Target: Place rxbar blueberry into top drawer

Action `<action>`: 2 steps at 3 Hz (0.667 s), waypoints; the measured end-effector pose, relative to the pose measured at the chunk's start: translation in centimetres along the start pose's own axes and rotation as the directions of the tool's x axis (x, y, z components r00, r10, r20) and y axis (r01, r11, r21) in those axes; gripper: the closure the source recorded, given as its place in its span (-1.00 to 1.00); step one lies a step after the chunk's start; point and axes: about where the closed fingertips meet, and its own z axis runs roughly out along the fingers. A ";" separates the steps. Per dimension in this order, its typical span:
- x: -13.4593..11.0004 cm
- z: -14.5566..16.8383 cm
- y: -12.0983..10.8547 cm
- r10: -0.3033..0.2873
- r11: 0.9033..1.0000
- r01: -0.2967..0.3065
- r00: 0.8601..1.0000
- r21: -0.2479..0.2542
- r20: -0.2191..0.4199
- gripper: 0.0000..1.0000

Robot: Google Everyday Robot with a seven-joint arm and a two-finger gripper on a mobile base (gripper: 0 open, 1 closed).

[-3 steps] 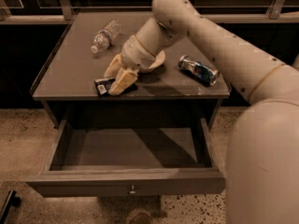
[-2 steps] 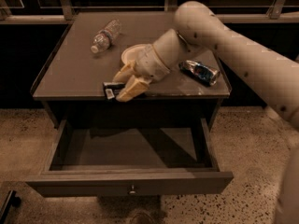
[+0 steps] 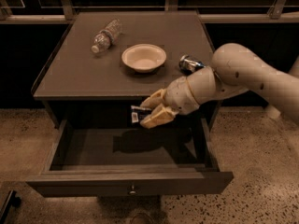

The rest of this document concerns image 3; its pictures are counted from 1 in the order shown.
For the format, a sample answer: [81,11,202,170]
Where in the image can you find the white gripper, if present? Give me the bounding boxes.
[140,77,199,129]

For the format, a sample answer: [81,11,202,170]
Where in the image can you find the dark blue rxbar wrapper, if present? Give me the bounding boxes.
[131,105,151,124]

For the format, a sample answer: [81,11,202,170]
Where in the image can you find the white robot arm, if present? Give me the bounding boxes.
[141,43,299,129]

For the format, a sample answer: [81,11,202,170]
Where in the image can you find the open grey top drawer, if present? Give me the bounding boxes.
[26,119,234,197]

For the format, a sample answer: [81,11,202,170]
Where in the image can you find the small metal drawer knob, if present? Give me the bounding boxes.
[128,184,136,195]

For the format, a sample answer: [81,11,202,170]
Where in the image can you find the white paper bowl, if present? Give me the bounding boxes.
[121,44,166,73]

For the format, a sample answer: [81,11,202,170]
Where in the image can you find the blue silver soda can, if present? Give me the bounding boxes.
[178,55,206,73]

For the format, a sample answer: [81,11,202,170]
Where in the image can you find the grey wooden cabinet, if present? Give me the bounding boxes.
[31,10,234,130]

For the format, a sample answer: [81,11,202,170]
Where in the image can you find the clear plastic water bottle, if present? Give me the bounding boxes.
[92,19,122,54]

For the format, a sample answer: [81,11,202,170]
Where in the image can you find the black object on floor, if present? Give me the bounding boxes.
[0,190,21,224]

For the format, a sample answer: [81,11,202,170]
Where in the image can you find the metal railing frame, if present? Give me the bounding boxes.
[0,0,299,23]

